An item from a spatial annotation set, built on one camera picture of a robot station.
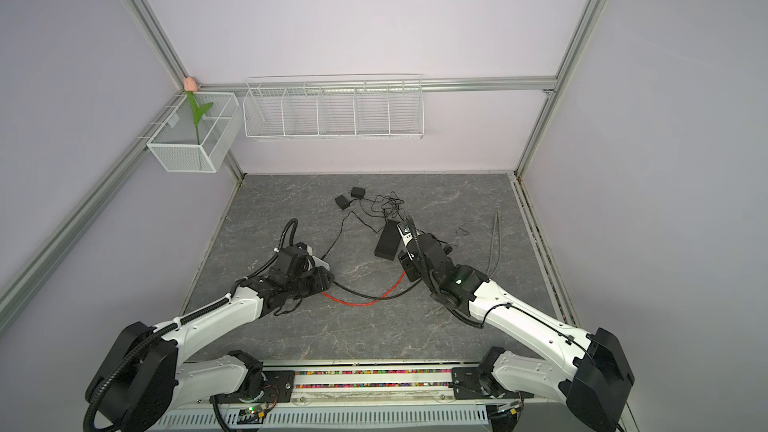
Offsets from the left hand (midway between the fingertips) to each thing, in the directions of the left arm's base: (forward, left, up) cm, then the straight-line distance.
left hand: (329, 282), depth 87 cm
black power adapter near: (+34, -2, -5) cm, 34 cm away
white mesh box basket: (+39, +38, +27) cm, 61 cm away
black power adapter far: (+39, -7, -5) cm, 40 cm away
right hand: (+2, -25, +13) cm, 28 cm away
